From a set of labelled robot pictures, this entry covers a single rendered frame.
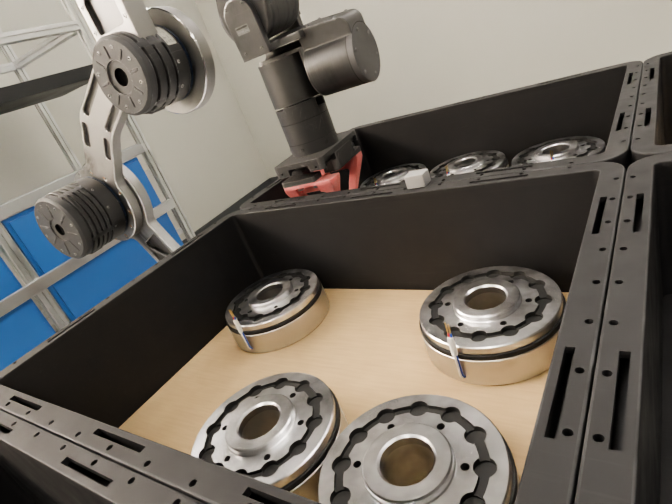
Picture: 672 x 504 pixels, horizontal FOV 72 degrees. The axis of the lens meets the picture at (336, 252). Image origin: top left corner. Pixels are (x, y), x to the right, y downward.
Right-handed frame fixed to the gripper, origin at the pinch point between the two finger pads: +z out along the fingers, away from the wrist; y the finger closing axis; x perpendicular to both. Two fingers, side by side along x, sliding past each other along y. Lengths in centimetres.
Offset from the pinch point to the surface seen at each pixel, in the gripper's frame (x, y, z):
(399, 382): -14.1, -23.6, 4.1
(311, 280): -2.2, -13.3, 0.9
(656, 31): -63, 298, 39
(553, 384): -26.2, -33.3, -5.9
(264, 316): 0.4, -18.9, 1.1
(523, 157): -20.3, 12.7, 1.2
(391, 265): -10.1, -11.0, 1.4
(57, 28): 177, 116, -66
